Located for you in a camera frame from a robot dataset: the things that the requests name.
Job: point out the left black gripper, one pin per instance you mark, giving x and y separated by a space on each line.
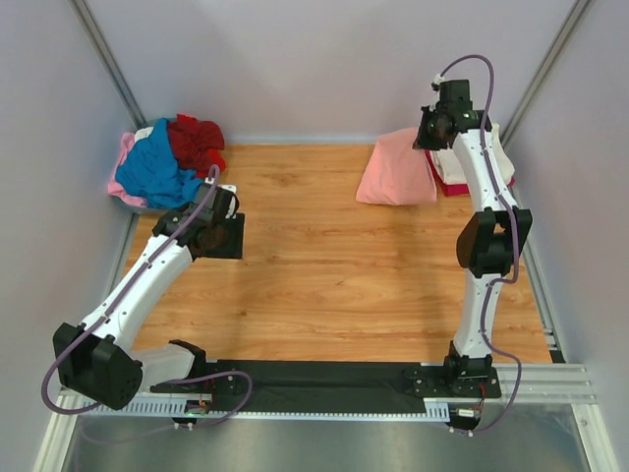
234 249

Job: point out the blue t-shirt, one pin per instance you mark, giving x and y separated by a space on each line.
151 172

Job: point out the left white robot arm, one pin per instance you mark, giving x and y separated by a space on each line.
96 358

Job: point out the white slotted cable duct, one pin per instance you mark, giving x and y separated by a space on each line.
196 407

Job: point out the folded white t-shirt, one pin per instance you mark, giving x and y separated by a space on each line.
450 172

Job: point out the right corner aluminium post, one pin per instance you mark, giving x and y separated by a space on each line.
576 15

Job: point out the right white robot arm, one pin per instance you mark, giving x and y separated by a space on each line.
488 248

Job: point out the dark red t-shirt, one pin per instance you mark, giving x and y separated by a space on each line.
196 144

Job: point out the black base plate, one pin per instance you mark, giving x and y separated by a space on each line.
328 387

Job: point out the aluminium frame rail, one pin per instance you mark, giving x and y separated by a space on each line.
539 384

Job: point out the white t-shirt in basket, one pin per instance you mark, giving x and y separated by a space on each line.
143 133

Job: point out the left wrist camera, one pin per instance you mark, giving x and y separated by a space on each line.
227 187

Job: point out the salmon pink t-shirt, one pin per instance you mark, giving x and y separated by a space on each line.
397 174

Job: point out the left corner aluminium post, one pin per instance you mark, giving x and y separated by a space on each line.
105 54

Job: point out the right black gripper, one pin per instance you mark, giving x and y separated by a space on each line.
422 141

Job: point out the folded magenta t-shirt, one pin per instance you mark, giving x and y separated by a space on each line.
448 191

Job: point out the corner aluminium post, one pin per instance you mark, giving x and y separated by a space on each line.
576 15
105 54

